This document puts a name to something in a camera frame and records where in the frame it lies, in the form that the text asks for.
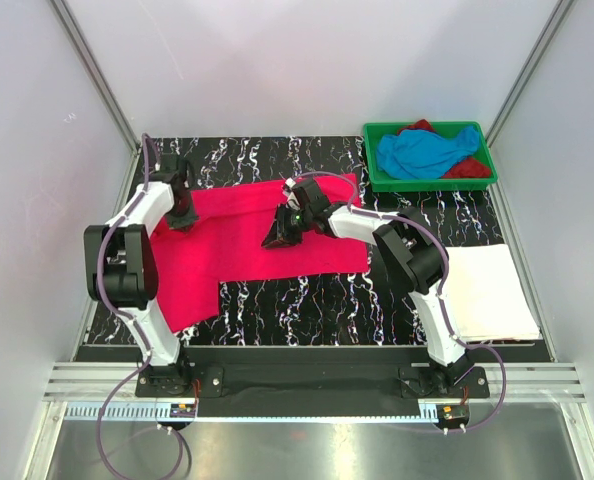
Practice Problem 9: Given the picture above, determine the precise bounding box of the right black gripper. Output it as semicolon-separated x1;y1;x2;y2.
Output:
261;204;313;251

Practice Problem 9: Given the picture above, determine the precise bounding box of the pink t shirt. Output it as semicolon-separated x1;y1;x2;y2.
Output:
150;180;369;333

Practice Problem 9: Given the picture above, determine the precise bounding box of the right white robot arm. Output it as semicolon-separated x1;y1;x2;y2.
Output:
262;178;474;397

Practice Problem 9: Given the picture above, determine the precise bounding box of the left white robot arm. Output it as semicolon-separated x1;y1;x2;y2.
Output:
83;153;198;396

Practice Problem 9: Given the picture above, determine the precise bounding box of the green plastic bin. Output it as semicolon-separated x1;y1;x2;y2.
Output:
364;121;498;192

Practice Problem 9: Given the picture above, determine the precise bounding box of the black marble pattern mat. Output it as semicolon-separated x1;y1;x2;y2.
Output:
156;136;505;347

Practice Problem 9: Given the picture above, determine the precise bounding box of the blue t shirt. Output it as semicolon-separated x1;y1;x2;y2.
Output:
375;122;491;180

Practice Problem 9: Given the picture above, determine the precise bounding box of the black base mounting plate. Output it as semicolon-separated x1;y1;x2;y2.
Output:
136;346;490;420

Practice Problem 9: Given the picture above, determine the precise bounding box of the dark red t shirt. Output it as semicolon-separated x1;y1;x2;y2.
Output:
395;119;492;179

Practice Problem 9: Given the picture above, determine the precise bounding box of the folded white t shirt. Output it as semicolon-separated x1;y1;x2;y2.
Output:
445;244;540;342

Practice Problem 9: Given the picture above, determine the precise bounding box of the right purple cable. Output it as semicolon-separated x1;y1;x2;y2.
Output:
289;172;508;435

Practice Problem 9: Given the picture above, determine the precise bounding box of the purple cable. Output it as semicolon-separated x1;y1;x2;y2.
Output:
94;132;194;476
289;172;508;435

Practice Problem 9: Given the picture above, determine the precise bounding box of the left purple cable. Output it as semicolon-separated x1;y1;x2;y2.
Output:
94;132;194;476

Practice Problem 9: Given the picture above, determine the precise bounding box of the aluminium front rail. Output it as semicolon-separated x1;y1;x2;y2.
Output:
44;362;586;403

